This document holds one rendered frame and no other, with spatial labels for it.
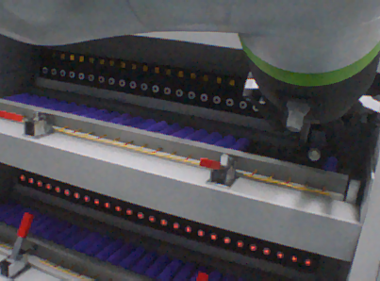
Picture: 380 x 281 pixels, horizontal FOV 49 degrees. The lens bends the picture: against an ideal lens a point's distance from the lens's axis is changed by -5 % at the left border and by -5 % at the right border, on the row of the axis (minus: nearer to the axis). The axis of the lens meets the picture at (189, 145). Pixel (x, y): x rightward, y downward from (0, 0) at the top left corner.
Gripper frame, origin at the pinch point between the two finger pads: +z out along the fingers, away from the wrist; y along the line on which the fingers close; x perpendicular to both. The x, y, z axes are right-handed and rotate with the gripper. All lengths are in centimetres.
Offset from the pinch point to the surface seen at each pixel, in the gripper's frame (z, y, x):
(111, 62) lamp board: 8.0, -34.8, 8.5
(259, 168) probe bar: 0.0, -5.6, -4.7
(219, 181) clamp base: -3.3, -9.0, -7.8
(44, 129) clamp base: -2.3, -34.7, -6.6
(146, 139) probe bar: -0.3, -20.4, -4.4
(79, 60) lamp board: 8.3, -41.4, 8.1
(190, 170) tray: -1.0, -13.3, -7.0
